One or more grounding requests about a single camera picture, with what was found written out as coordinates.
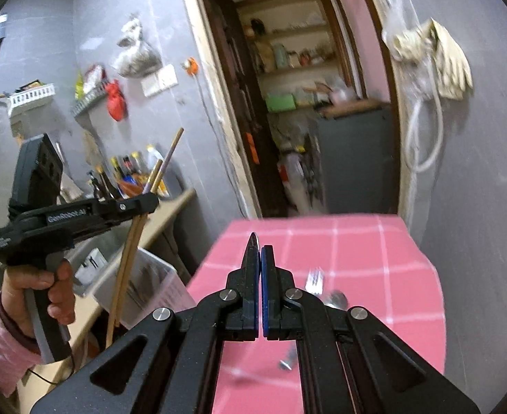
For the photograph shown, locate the steel fork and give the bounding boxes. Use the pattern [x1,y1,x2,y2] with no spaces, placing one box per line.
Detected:
[279,268,324,372]

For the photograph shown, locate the wooden chopstick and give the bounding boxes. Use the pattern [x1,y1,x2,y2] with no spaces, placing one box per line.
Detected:
[104,158,164,349]
[114,127,185,327]

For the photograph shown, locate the steel spoon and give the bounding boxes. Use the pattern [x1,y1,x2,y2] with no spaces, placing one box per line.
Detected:
[324,290,349,311]
[248,232,260,253]

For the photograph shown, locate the pink sleeve left forearm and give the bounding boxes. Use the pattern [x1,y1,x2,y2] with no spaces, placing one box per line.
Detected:
[0,292,43,397]

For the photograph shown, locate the person's left hand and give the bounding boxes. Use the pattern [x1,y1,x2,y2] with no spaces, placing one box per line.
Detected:
[0,260,77,339]

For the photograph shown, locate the white perforated utensil holder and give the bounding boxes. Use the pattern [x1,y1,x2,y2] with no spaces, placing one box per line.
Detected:
[77,248,195,329]

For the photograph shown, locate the pink checkered tablecloth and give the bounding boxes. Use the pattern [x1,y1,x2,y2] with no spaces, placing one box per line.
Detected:
[188,215,446,413]

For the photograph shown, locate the red plastic bag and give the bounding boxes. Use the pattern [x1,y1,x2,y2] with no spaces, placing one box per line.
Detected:
[106,79,127,121]

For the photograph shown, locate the hanging clear bag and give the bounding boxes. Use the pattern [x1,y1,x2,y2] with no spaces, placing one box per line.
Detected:
[112,16,162,78]

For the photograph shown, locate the dark grey cabinet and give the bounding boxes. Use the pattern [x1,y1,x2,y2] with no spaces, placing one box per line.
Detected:
[310,107,398,214]

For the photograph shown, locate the green box on shelf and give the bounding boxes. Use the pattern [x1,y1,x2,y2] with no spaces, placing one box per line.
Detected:
[265,93,296,113]

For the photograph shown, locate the yellow rubber gloves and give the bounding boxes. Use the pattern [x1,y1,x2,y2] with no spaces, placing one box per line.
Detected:
[392,18,473,100]

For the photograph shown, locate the white wall basket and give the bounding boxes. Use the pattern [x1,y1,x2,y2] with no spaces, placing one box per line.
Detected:
[7,84,56,118]

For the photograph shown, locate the grey wall shelf rack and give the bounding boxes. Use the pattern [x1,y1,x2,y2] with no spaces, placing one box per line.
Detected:
[71,81,107,117]

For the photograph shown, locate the white wall socket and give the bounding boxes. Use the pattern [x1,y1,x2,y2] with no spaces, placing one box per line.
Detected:
[141,65,178,97]

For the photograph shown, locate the white hose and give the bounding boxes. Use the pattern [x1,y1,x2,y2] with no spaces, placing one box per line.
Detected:
[404,63,445,174]

